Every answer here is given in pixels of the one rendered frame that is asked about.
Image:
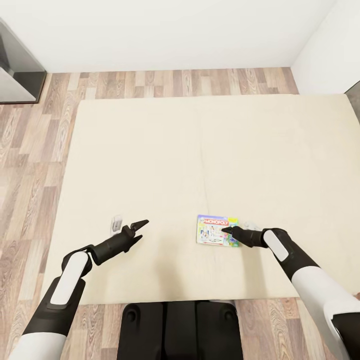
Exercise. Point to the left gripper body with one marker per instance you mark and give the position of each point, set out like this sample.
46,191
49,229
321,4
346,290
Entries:
121,242

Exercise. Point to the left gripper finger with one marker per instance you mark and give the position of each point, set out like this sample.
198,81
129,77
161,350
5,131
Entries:
135,226
136,239

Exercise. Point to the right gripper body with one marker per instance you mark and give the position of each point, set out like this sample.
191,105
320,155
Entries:
243,236

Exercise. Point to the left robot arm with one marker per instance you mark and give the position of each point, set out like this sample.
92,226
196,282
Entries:
46,333

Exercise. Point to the board game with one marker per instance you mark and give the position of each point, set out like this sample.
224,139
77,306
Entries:
209,230

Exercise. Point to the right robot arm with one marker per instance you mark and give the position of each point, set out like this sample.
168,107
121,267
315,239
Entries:
335,311

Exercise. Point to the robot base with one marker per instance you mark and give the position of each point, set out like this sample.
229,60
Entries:
180,330

